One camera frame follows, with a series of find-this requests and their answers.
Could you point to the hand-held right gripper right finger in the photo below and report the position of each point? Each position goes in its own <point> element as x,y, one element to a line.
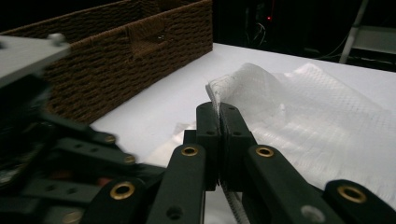
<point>235,133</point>

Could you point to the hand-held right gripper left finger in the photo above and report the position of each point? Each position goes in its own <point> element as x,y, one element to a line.
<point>207,130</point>

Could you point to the white mesh laundry bag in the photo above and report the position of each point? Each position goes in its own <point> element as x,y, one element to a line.
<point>311,124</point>

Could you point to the brown woven basket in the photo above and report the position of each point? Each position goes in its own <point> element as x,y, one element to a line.
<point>93,81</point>

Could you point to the white metal stand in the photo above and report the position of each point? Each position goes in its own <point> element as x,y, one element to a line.
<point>373,39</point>

